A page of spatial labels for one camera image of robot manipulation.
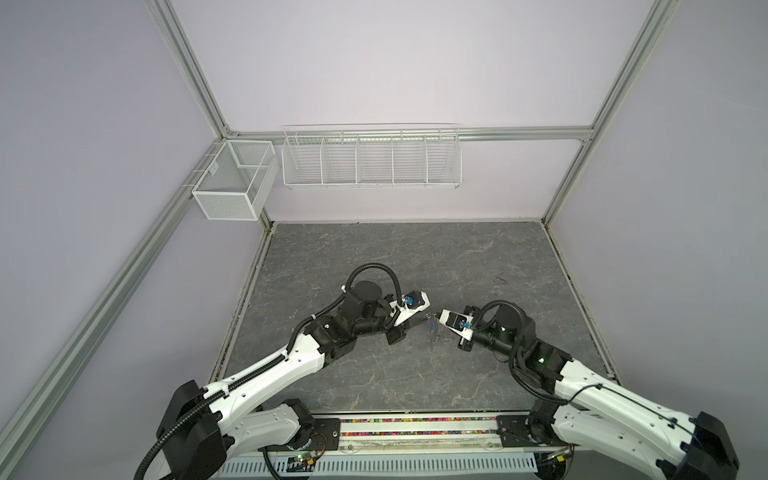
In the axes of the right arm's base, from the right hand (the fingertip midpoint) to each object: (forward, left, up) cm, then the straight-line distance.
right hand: (442, 312), depth 73 cm
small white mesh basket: (+47, +66, +4) cm, 82 cm away
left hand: (-2, +5, +1) cm, 6 cm away
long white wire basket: (+52, +17, +11) cm, 56 cm away
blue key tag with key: (-2, +3, -4) cm, 5 cm away
